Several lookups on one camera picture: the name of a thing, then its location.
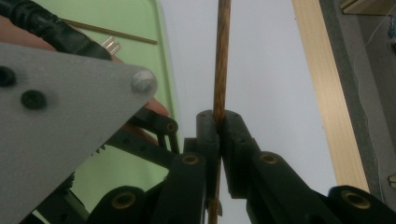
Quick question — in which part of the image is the brown wooden chopstick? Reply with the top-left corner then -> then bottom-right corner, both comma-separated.
206,0 -> 233,224
63,18 -> 159,46

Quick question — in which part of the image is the white table mat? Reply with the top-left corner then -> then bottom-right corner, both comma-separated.
158,0 -> 339,224

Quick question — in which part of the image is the light green plastic tray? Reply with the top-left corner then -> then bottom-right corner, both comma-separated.
32,0 -> 182,219

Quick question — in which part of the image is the thin white floor cable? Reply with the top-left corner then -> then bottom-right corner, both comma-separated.
353,4 -> 396,200

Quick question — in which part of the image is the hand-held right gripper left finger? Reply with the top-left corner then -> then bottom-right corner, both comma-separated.
183,108 -> 223,201

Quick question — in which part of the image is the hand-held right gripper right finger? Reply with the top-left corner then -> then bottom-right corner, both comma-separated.
219,109 -> 262,200

